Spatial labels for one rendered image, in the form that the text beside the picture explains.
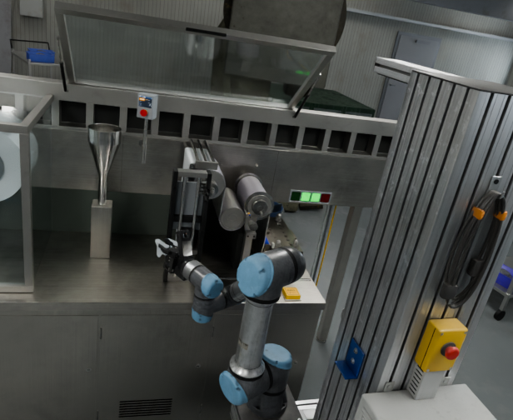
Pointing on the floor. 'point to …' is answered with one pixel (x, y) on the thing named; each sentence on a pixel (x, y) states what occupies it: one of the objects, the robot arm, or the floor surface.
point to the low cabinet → (335, 103)
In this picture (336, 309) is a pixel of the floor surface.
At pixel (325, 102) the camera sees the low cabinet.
